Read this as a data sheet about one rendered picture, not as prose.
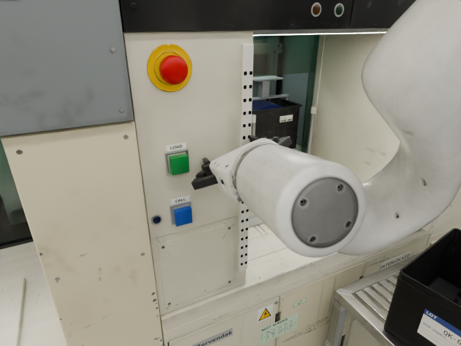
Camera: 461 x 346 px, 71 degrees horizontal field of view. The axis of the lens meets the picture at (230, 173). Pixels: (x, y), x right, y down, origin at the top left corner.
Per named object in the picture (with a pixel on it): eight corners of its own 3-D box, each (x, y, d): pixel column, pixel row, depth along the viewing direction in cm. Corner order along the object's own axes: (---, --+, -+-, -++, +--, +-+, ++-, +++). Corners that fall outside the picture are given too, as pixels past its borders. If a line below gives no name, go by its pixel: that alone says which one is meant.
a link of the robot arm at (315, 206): (318, 165, 40) (256, 131, 37) (396, 192, 27) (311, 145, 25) (287, 224, 41) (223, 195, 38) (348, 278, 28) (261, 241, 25)
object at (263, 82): (247, 167, 125) (249, 84, 111) (224, 150, 141) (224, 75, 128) (298, 156, 135) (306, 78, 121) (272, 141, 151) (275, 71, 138)
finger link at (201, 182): (195, 195, 46) (193, 185, 51) (245, 173, 46) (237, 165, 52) (192, 188, 45) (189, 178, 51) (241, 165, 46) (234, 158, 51)
